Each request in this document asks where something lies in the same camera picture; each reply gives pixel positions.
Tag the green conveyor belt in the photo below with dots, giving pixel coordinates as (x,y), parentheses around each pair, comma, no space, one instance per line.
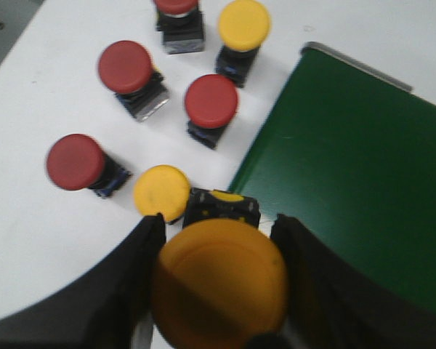
(354,159)

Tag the yellow mushroom push button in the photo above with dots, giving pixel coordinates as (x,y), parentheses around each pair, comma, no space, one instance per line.
(242,26)
(162,189)
(220,281)

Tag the black push button base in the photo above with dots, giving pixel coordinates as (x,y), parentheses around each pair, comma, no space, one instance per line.
(181,24)

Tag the aluminium conveyor frame rail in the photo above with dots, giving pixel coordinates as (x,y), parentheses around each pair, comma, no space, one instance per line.
(346,59)

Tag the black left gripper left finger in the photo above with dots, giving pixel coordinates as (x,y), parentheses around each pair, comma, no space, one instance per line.
(102,308)

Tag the red mushroom push button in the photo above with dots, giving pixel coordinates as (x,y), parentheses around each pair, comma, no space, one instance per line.
(126,68)
(77,162)
(210,102)

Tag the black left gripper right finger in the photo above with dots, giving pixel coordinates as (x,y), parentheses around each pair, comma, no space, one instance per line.
(334,306)

